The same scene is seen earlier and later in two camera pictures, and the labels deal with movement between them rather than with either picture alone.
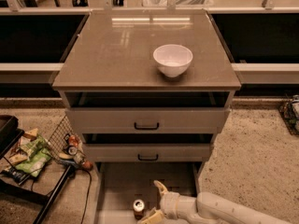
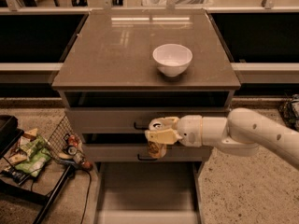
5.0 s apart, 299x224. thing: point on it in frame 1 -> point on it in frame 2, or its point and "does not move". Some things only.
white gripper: (169, 203) -> (190, 130)
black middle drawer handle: (152, 159) does not move
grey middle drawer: (147, 152) does not move
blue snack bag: (17, 175) does not move
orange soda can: (138, 206) -> (157, 150)
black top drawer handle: (146, 128) does not move
